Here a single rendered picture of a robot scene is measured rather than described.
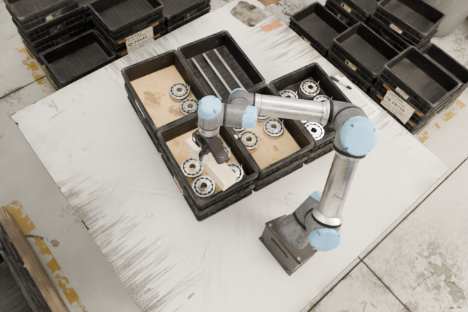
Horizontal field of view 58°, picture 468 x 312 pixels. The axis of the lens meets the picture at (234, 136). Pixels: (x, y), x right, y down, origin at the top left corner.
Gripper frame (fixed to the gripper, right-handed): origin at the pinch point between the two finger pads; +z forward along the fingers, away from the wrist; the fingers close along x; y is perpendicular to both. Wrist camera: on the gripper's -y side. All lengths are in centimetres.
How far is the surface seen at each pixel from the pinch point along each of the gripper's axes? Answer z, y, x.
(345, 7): 70, 67, -184
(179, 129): 21.1, 29.2, -5.4
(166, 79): 26, 60, -20
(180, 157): 26.4, 19.4, 1.1
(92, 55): 82, 145, -14
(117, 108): 39, 68, 6
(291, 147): 26, -8, -44
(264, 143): 26.4, 1.5, -34.6
